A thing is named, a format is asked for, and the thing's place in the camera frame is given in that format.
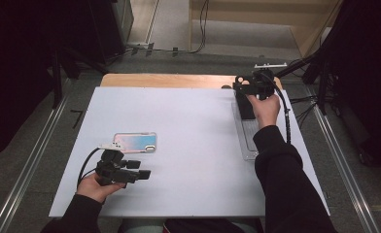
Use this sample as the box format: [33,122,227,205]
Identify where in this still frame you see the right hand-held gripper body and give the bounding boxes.
[251,62,289,100]

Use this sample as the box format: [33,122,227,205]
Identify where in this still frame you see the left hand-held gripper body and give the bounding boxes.
[95,141,140,188]

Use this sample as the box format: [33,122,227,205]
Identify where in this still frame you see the black phone case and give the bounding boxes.
[234,75,258,121]

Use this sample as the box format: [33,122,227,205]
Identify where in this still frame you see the pink-blue gradient phone case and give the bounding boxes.
[113,131,157,154]

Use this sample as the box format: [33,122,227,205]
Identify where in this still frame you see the clear plastic container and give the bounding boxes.
[231,91,260,162]

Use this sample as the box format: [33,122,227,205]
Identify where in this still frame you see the person's left hand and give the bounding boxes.
[76,173,126,204]

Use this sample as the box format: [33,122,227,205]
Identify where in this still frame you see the person's right hand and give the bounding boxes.
[246,93,282,130]

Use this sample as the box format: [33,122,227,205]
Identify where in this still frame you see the black tripod stand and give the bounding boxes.
[275,48,329,115]

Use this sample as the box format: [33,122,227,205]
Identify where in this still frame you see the white board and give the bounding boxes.
[48,86,330,217]

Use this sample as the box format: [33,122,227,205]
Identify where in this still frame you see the wooden steps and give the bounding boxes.
[188,0,343,58]

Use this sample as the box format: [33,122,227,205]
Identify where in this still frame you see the dark red garment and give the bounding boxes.
[162,217,264,233]

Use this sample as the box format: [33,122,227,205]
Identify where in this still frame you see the wooden table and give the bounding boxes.
[100,73,284,91]

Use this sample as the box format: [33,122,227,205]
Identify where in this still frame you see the black stand leg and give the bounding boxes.
[51,48,65,110]

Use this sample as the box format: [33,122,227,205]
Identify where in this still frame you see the black curtain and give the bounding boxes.
[321,0,381,173]
[0,0,92,163]

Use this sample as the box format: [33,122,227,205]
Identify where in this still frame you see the dark cabinet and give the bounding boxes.
[87,0,135,64]

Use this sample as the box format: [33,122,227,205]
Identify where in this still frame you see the left hand-held gripper cable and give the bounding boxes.
[77,148,103,188]

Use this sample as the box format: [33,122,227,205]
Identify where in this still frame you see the hand-held gripper cable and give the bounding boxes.
[260,71,292,146]
[77,148,103,188]

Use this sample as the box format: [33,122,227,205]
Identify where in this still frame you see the right hand-held gripper cable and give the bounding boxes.
[260,71,292,146]

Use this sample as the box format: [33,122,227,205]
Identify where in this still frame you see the bundle of floor cables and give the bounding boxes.
[289,93,321,129]

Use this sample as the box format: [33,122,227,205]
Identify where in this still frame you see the black floor cable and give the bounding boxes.
[178,0,211,55]

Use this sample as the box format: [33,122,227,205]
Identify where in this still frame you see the metal floor rail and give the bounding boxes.
[310,103,381,233]
[0,77,71,233]

